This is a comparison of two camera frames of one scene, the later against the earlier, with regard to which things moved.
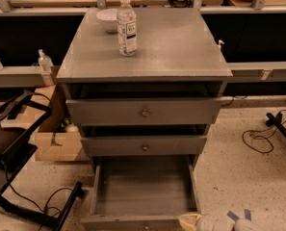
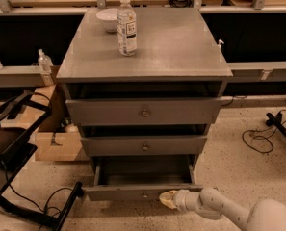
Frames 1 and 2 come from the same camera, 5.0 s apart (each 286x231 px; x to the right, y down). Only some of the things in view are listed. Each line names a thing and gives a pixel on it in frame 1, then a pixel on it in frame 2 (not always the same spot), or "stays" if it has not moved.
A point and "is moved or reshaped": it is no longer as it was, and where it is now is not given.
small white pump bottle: x=221 y=41 stays
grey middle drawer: x=143 y=145 stays
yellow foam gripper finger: x=189 y=221 → x=168 y=198
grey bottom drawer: x=142 y=192 is moved or reshaped
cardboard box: x=57 y=140 stays
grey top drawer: x=143 y=111 stays
